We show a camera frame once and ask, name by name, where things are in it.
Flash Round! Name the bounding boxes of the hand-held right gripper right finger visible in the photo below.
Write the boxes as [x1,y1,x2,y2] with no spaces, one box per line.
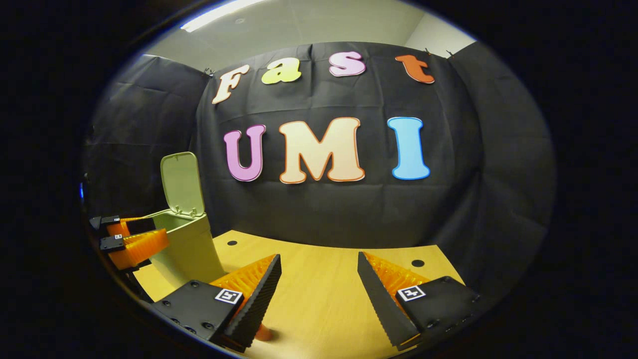
[357,252,491,350]

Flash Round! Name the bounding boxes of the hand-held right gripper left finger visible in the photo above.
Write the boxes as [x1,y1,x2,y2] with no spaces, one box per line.
[150,254,282,352]

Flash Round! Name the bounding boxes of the green desktop garbage bin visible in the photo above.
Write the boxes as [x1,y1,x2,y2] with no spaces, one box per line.
[149,152,226,289]

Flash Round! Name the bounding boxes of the wooden desktop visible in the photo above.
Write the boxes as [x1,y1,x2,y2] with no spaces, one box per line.
[132,229,467,359]

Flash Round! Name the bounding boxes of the black backdrop cloth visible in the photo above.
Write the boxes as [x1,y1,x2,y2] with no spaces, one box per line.
[82,41,556,300]

